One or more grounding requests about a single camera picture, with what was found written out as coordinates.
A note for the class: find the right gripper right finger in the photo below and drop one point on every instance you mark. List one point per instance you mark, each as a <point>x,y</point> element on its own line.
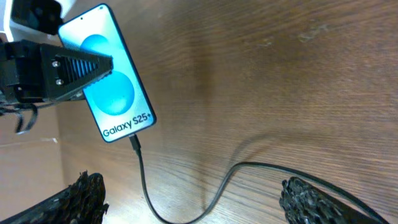
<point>304,203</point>

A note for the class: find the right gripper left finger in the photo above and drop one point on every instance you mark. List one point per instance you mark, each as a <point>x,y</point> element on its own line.
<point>81,202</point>

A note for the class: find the blue Samsung Galaxy smartphone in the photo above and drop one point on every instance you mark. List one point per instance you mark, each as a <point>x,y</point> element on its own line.
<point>118,102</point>

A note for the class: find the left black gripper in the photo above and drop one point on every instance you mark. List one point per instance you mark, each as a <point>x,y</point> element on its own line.
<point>33,73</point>

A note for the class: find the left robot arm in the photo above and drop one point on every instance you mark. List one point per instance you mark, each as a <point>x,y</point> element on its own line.
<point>32,21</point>

